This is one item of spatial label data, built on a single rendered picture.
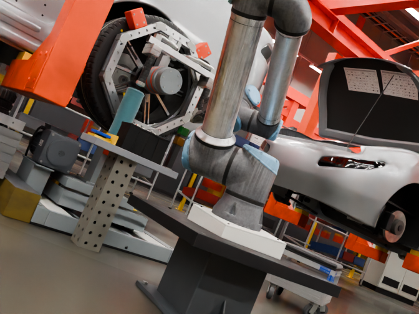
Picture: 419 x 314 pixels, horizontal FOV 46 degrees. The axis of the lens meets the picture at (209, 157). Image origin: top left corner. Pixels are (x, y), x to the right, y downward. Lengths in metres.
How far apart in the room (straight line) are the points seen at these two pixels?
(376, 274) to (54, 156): 8.38
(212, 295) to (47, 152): 1.17
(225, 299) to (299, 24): 0.92
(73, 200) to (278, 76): 1.25
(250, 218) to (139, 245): 0.90
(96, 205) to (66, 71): 0.61
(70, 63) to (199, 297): 1.20
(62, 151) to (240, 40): 1.22
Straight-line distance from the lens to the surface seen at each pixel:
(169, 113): 2.76
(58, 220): 2.30
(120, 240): 2.44
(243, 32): 1.59
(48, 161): 2.50
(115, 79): 3.03
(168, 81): 2.43
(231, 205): 1.74
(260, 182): 1.74
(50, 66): 2.30
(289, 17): 1.56
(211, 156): 1.74
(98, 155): 2.67
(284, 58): 1.67
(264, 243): 1.72
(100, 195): 2.15
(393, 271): 10.34
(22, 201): 2.24
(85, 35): 2.35
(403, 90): 5.58
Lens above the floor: 0.40
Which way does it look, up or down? 4 degrees up
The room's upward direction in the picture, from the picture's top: 23 degrees clockwise
